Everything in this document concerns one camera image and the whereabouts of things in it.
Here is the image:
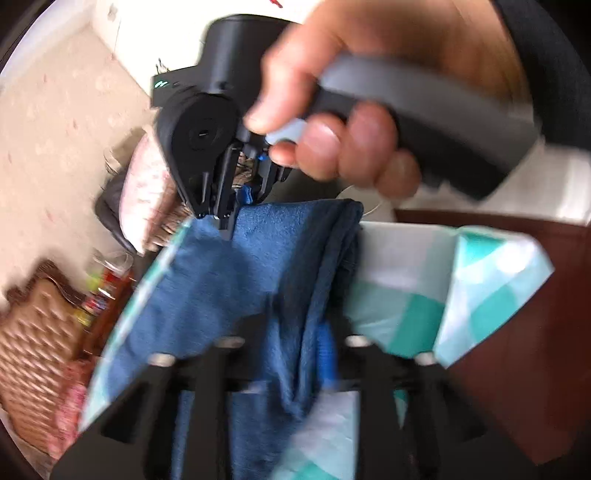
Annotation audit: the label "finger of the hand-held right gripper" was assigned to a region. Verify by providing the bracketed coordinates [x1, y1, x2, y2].
[213, 141, 242, 241]
[241, 143, 291, 206]

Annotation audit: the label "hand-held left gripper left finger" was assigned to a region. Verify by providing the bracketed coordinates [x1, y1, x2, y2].
[50, 337, 251, 480]

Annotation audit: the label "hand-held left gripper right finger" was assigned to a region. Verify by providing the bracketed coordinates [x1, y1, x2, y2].
[318, 322, 505, 480]

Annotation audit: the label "person's right forearm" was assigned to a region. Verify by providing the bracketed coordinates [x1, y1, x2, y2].
[488, 0, 591, 153]

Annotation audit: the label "person's right hand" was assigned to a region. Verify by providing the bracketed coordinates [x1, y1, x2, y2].
[242, 0, 533, 200]

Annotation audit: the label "pink pillow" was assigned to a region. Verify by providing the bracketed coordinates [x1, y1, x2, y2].
[119, 134, 186, 256]

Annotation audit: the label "teal white checked tablecloth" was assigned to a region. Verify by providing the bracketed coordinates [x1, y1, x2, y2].
[76, 216, 556, 480]

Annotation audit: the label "black chair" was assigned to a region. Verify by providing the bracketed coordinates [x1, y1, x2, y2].
[93, 174, 141, 256]

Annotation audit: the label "bottles on nightstand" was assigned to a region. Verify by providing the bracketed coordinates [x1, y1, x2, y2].
[79, 272, 136, 357]

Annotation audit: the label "glass jar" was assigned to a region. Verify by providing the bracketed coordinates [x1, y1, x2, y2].
[93, 250, 134, 274]

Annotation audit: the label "floral quilt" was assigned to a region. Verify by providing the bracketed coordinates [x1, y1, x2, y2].
[44, 359, 95, 460]

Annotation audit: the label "tufted tan bed headboard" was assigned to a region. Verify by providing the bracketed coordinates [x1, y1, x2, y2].
[0, 259, 90, 464]

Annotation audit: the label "brown wooden furniture panel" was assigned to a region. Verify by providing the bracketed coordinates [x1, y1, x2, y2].
[393, 208, 591, 468]

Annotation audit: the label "white cloth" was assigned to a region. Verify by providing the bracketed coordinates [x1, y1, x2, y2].
[406, 148, 591, 223]

